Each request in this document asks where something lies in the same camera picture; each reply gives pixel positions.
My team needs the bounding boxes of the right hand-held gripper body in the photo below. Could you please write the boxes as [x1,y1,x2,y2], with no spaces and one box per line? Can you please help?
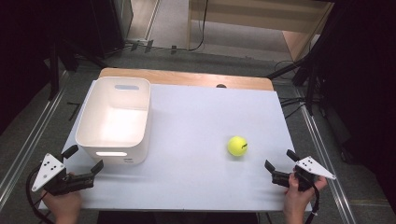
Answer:
[271,155,337,191]

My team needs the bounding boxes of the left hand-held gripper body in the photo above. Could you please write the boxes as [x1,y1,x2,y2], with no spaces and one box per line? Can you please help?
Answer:
[31,152,96,197]

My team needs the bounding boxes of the yellow tennis ball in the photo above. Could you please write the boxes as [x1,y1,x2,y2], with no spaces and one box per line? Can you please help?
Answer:
[227,135,249,157]

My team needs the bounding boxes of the white plastic storage bin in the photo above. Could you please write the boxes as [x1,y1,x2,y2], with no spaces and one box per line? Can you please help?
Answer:
[75,77,152,166]

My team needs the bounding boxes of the person's right hand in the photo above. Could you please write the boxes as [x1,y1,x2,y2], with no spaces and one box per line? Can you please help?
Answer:
[282,173,329,217]

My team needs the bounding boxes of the person's left hand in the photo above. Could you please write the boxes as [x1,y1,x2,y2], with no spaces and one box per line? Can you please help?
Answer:
[40,189,84,224]

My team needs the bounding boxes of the white table cover board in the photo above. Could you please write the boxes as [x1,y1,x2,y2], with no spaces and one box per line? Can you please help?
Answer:
[38,81,313,213]

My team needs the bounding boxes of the black metal stand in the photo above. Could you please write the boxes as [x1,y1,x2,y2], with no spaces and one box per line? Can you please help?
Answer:
[46,36,78,102]

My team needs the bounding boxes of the black stand leg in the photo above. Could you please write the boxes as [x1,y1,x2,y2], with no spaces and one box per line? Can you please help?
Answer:
[265,6,344,80]

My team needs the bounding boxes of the light wooden cabinet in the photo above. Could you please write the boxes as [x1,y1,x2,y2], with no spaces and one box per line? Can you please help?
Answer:
[186,0,334,63]

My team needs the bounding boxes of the dark cabinet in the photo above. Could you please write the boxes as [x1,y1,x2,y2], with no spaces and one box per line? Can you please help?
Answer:
[89,0,134,59]

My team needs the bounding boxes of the aluminium floor rail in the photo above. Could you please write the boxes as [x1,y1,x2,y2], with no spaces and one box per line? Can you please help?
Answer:
[293,88,358,224]
[0,70,70,213]

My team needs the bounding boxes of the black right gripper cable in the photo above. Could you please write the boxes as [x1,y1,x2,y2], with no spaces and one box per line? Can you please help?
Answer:
[305,182,322,224]

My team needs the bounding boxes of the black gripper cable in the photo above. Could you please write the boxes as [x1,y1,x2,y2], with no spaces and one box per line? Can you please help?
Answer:
[25,164,56,224]
[305,182,322,224]

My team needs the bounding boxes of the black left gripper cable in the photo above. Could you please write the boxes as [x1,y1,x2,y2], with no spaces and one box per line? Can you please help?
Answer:
[25,164,56,224]

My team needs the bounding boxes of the black floor cables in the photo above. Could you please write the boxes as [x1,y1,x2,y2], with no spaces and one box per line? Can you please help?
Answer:
[274,60,316,119]

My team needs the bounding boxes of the black hanging cable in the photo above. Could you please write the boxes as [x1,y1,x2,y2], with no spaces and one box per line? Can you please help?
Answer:
[188,0,209,52]

